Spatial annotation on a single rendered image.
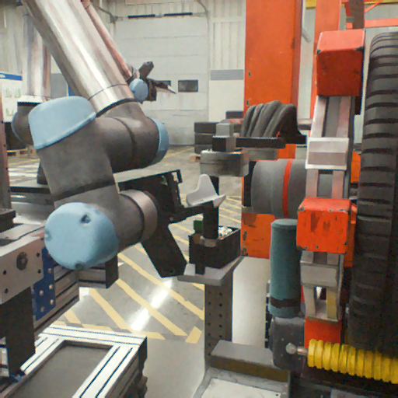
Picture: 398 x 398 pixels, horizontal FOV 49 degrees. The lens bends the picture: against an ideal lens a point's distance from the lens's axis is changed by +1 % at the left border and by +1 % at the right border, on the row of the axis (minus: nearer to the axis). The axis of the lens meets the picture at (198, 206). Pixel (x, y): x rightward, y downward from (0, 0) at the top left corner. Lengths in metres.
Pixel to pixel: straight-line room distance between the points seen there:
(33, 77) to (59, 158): 0.99
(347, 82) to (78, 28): 0.45
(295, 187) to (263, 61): 0.62
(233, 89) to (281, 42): 10.61
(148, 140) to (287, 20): 0.96
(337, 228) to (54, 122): 0.42
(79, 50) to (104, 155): 0.19
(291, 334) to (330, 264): 0.65
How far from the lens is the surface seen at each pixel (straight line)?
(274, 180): 0.98
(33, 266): 0.95
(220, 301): 1.81
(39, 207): 1.38
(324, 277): 0.80
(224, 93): 12.11
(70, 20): 0.68
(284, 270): 1.17
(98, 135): 0.52
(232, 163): 0.86
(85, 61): 0.65
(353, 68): 0.80
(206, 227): 0.91
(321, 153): 0.75
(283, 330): 1.41
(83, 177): 0.50
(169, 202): 0.66
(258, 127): 0.83
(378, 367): 1.00
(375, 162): 0.70
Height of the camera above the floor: 1.02
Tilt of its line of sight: 12 degrees down
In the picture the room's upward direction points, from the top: straight up
